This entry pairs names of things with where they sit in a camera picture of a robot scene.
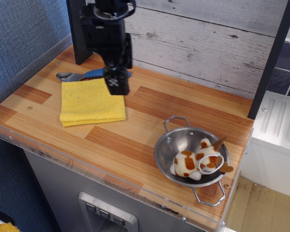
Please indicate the black vertical post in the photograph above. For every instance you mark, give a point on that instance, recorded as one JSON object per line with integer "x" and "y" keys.
{"x": 81, "y": 53}
{"x": 271, "y": 62}

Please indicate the yellow object bottom left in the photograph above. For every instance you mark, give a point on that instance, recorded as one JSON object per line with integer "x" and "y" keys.
{"x": 8, "y": 227}

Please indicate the white ribbed appliance top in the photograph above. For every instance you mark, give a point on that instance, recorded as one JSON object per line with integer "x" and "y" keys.
{"x": 272, "y": 123}

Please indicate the black left vertical post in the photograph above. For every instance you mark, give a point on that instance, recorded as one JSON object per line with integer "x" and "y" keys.
{"x": 81, "y": 53}

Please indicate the grey control panel with buttons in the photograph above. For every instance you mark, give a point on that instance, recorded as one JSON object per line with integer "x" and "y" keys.
{"x": 101, "y": 216}

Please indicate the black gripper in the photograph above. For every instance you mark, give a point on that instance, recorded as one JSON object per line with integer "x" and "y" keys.
{"x": 103, "y": 28}

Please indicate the folded yellow towel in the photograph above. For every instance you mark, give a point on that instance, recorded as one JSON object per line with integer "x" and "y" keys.
{"x": 89, "y": 102}

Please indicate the steel bowl with handles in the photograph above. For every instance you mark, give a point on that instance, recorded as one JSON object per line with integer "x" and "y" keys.
{"x": 188, "y": 138}

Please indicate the black right vertical post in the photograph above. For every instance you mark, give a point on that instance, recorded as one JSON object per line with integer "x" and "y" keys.
{"x": 271, "y": 62}

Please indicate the spotted plush animal toy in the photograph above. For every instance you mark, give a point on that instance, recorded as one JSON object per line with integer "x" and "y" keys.
{"x": 206, "y": 160}

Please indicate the blue handled metal spoon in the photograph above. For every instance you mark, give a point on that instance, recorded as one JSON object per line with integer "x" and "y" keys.
{"x": 93, "y": 74}

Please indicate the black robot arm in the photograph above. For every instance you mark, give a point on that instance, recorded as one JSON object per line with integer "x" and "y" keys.
{"x": 103, "y": 28}

